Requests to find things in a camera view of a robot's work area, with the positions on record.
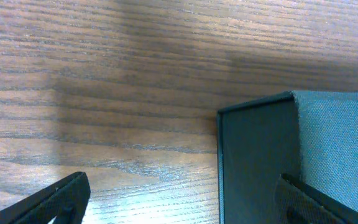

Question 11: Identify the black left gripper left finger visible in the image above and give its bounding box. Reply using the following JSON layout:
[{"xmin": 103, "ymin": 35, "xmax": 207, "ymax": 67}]
[{"xmin": 0, "ymin": 172, "xmax": 91, "ymax": 224}]

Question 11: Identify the black gift box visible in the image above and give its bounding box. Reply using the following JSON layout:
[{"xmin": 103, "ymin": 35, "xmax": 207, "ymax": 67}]
[{"xmin": 217, "ymin": 91, "xmax": 358, "ymax": 223}]

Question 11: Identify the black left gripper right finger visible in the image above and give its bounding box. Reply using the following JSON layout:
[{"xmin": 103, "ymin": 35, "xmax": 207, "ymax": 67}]
[{"xmin": 273, "ymin": 174, "xmax": 358, "ymax": 224}]

